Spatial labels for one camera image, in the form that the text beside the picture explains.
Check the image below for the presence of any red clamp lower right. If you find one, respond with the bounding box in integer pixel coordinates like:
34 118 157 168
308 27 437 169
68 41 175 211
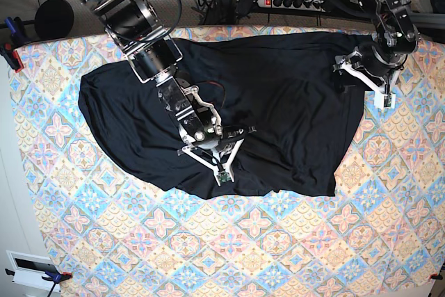
430 273 444 280

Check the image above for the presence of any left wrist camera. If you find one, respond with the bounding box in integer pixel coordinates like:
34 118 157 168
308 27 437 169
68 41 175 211
373 92 396 110

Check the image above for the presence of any blue clamp upper left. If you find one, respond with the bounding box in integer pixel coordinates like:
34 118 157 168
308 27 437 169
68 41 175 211
5 17 29 45

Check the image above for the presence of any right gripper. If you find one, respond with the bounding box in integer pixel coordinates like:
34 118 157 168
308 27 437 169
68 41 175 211
177 126 257 175

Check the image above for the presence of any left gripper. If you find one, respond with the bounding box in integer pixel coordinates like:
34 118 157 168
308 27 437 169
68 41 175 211
333 42 405 94

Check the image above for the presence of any white power strip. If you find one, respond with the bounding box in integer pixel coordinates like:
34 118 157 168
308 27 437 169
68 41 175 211
257 0 325 12

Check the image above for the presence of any black round stool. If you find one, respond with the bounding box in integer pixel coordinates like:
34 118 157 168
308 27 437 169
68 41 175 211
34 0 74 40

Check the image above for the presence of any blue clamp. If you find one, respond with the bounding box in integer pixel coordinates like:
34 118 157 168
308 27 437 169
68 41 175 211
5 17 29 45
5 268 73 296

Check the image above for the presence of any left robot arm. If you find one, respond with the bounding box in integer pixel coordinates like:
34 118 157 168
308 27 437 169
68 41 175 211
334 0 419 98

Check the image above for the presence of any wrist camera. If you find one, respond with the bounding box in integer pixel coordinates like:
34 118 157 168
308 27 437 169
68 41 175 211
373 92 396 110
215 170 234 186

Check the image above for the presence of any patterned tablecloth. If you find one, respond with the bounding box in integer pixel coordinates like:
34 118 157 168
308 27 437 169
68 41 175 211
8 35 444 296

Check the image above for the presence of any blue clamp lower left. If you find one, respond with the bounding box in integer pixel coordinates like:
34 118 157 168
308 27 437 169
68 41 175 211
5 268 73 296

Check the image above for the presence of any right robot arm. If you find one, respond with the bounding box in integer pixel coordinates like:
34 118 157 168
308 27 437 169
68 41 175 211
80 0 254 183

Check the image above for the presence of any black t-shirt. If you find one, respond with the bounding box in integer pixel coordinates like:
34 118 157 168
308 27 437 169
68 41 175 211
78 32 369 199

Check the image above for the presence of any white floor outlet box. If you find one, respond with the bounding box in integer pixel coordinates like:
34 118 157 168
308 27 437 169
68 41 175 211
6 250 56 291

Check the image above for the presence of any red black clamp left edge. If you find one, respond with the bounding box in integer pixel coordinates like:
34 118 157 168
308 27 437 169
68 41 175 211
0 43 24 73

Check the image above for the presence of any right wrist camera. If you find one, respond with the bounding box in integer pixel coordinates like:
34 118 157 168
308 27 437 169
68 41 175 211
215 170 234 186

